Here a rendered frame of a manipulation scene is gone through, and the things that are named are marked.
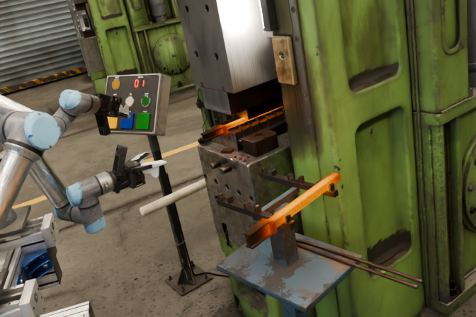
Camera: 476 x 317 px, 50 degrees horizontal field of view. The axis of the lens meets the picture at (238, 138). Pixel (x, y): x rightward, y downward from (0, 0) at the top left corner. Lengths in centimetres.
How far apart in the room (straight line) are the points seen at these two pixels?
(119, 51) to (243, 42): 504
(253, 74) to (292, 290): 82
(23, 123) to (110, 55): 520
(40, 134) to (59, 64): 828
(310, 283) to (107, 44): 553
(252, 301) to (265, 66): 109
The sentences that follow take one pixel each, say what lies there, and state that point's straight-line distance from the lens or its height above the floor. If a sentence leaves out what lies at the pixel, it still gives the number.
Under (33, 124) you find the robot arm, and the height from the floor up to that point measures 129.
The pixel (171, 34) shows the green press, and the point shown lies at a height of 77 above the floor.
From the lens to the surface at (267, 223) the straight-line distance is 141.
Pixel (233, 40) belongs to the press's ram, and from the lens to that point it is 189.
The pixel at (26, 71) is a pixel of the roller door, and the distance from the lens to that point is 986.
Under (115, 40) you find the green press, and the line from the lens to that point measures 686.
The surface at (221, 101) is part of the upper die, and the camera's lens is 201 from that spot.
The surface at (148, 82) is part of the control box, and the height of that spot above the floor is 117.
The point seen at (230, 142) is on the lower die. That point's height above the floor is 94.
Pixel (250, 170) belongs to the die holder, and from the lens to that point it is 190.
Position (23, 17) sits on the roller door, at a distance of 978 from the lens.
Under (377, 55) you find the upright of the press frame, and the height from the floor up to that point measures 121.
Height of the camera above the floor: 167
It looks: 20 degrees down
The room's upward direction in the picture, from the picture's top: 11 degrees counter-clockwise
